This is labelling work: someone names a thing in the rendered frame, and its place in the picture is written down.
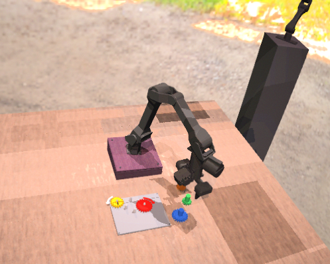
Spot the green gear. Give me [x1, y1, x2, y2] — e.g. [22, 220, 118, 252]
[182, 194, 192, 205]

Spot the yellow gear with black stripe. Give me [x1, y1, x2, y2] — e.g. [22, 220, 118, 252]
[110, 197, 124, 208]

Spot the red gear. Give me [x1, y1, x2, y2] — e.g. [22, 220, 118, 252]
[136, 199, 152, 213]

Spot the blue gear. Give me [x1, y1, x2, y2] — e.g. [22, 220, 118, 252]
[172, 208, 189, 222]

